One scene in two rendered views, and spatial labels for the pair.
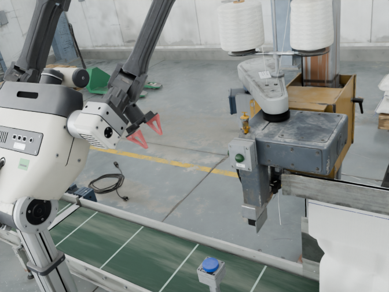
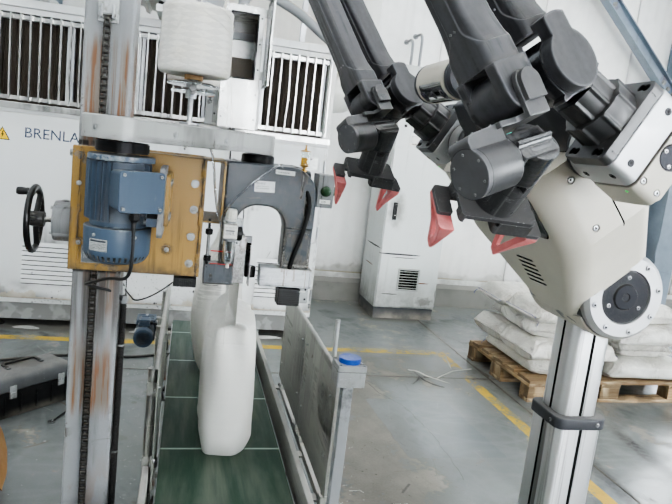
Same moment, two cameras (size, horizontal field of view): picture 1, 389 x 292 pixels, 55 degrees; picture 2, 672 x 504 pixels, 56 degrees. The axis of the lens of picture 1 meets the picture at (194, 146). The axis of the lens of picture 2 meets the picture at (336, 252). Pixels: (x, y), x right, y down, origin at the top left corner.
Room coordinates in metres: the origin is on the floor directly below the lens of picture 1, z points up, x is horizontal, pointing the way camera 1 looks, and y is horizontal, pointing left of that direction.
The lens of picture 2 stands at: (2.35, 1.00, 1.40)
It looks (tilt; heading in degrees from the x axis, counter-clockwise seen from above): 9 degrees down; 219
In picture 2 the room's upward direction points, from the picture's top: 7 degrees clockwise
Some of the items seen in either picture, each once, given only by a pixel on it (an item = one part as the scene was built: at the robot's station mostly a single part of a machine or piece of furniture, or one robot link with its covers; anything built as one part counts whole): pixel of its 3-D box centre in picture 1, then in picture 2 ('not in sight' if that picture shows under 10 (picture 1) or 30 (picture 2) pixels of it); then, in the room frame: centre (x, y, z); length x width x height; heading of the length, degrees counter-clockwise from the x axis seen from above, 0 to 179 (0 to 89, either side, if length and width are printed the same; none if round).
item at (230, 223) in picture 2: not in sight; (231, 238); (1.28, -0.24, 1.14); 0.05 x 0.04 x 0.16; 143
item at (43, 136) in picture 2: not in sight; (165, 178); (-0.48, -3.05, 1.05); 2.28 x 1.16 x 2.09; 143
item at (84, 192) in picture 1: (75, 194); not in sight; (2.52, 0.98, 0.35); 0.30 x 0.15 x 0.15; 53
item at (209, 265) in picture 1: (210, 265); (349, 360); (1.04, 0.02, 0.84); 0.06 x 0.06 x 0.02
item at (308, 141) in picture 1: (293, 156); (263, 206); (1.09, -0.32, 1.21); 0.30 x 0.25 x 0.30; 53
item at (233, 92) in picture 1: (238, 103); (136, 196); (1.57, -0.22, 1.25); 0.10 x 0.08 x 0.12; 168
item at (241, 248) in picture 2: (271, 175); (238, 259); (1.21, -0.27, 1.08); 0.03 x 0.01 x 0.13; 143
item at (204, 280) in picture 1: (211, 272); (348, 372); (1.04, 0.02, 0.81); 0.08 x 0.08 x 0.06; 53
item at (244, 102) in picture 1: (268, 112); (158, 197); (1.44, -0.33, 1.23); 0.28 x 0.07 x 0.16; 53
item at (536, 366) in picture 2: not in sight; (532, 350); (-1.77, -0.55, 0.20); 0.66 x 0.44 x 0.12; 53
